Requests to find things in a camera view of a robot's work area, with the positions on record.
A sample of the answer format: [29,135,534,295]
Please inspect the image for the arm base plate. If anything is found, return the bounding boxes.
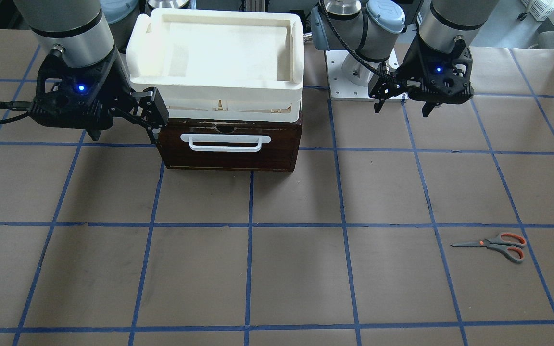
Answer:
[325,50,376,102]

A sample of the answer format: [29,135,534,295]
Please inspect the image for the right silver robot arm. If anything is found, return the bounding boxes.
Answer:
[15,0,169,144]

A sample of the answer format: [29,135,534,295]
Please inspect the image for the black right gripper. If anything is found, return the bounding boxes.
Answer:
[28,47,169,145]

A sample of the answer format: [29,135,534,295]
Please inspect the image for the white foam tray box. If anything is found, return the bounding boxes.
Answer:
[126,8,305,123]

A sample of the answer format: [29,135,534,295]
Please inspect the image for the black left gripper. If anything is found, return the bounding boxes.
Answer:
[369,35,474,118]

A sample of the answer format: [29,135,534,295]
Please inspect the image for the dark wooden drawer cabinet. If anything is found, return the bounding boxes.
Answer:
[156,117,303,172]

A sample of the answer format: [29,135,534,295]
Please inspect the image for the grey orange scissors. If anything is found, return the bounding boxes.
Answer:
[450,232,527,264]

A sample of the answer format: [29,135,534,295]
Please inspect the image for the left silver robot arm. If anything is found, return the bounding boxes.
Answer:
[310,0,497,118]

